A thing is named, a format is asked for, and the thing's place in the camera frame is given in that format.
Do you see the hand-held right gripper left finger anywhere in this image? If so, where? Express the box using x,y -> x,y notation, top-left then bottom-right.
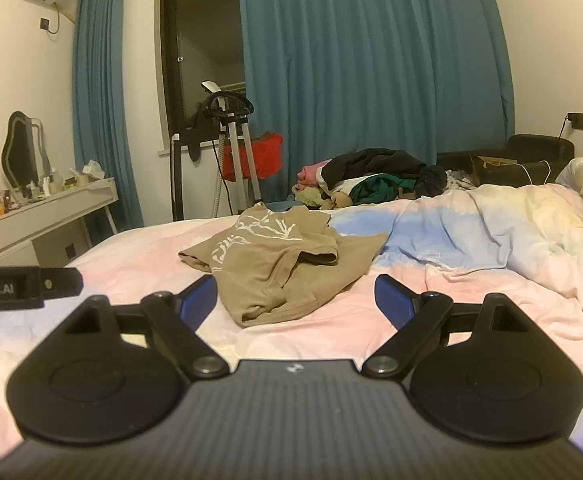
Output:
62,275 -> 231,380

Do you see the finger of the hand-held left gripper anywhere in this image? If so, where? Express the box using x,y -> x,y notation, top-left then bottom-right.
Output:
40,267 -> 85,297

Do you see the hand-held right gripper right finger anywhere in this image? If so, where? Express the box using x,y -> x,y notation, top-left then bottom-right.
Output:
361,275 -> 535,380

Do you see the tan printed t-shirt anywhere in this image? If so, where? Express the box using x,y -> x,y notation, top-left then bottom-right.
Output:
178,202 -> 389,329

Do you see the pile of mixed clothes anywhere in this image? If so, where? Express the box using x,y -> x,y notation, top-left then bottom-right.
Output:
321,148 -> 428,196

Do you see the white dressing table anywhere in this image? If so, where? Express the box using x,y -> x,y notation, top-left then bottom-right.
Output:
0,176 -> 120,268

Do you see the row of cosmetic bottles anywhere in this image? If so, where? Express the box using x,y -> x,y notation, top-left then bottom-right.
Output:
2,165 -> 80,211

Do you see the green garment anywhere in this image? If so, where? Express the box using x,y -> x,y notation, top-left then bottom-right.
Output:
351,174 -> 412,206

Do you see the tissue box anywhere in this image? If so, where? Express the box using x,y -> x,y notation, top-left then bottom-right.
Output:
74,159 -> 106,181

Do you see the small black garment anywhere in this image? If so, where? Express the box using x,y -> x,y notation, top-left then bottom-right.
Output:
414,165 -> 448,197

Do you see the black framed mirror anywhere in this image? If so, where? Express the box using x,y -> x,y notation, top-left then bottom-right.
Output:
0,111 -> 47,188

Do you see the pale yellow garment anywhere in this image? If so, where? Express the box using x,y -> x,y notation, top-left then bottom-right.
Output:
291,184 -> 333,209

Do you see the black white patterned garment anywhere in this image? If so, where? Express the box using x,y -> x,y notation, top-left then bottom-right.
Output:
446,170 -> 478,191

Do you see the pink garment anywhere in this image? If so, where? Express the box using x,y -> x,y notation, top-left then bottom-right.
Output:
296,160 -> 332,186

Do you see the garment steamer stand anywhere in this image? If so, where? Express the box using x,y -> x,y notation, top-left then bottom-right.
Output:
172,80 -> 265,221

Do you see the red cloth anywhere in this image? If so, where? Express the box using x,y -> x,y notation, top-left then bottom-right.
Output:
222,131 -> 285,183

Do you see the black sofa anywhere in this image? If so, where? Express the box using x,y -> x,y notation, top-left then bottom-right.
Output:
436,134 -> 575,188

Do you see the wide blue curtain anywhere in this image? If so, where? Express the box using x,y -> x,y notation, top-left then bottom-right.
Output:
236,0 -> 516,203

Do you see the dark window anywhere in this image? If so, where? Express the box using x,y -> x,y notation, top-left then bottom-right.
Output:
159,0 -> 247,158

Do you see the white charging cable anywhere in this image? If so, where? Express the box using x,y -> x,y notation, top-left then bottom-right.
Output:
516,160 -> 552,186

